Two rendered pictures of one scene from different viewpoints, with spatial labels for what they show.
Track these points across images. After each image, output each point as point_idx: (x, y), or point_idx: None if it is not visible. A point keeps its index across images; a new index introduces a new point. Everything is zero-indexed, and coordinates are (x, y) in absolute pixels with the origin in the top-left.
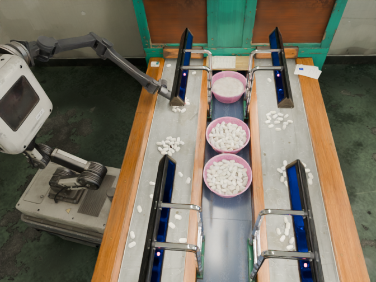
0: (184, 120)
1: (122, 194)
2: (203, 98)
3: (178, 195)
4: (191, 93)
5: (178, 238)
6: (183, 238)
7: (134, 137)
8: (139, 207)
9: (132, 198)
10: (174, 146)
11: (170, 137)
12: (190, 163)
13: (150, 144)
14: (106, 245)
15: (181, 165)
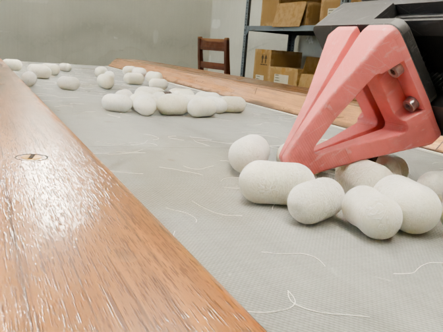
0: (180, 147)
1: (217, 74)
2: (51, 178)
3: (55, 82)
4: (411, 322)
5: (24, 71)
6: (11, 60)
7: (354, 98)
8: (154, 72)
9: (188, 78)
10: (143, 91)
11: (194, 98)
12: (36, 94)
13: (271, 113)
14: (177, 66)
15: (80, 95)
